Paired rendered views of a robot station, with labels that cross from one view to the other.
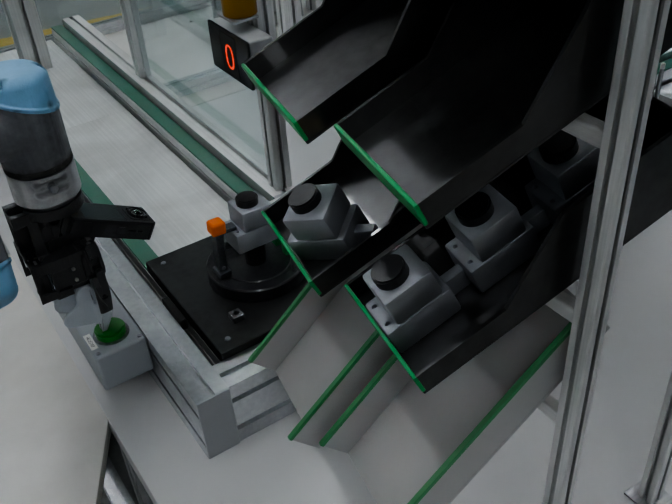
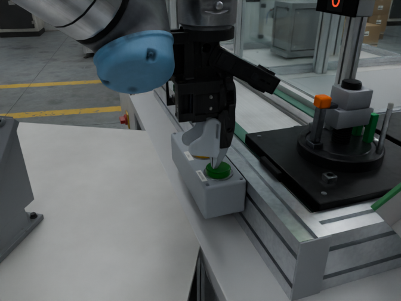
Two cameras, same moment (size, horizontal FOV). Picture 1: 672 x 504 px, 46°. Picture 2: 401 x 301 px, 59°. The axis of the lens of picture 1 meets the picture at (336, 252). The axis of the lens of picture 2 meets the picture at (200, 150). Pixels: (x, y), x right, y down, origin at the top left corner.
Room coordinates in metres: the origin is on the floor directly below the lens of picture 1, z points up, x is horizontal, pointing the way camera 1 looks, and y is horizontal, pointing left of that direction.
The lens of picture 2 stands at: (0.31, 0.22, 1.25)
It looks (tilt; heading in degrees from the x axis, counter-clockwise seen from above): 27 degrees down; 13
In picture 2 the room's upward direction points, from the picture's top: straight up
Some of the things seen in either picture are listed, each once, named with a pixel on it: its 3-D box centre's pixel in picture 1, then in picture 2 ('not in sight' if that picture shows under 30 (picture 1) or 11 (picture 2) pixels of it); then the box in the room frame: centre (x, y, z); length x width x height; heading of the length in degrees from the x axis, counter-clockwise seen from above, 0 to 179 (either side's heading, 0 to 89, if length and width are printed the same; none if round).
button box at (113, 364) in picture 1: (97, 321); (203, 167); (0.85, 0.34, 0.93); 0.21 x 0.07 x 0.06; 32
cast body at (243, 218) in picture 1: (256, 215); (352, 101); (0.89, 0.10, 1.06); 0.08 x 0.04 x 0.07; 122
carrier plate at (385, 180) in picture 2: (258, 275); (336, 156); (0.89, 0.11, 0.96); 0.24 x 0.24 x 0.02; 32
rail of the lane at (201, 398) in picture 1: (95, 250); (203, 130); (1.04, 0.39, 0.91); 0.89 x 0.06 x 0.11; 32
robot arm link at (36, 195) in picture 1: (45, 181); (207, 10); (0.78, 0.32, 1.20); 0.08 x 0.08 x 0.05
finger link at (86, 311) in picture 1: (86, 314); (207, 147); (0.76, 0.32, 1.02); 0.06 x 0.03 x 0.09; 122
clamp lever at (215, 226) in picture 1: (224, 243); (323, 118); (0.87, 0.15, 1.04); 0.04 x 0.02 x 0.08; 122
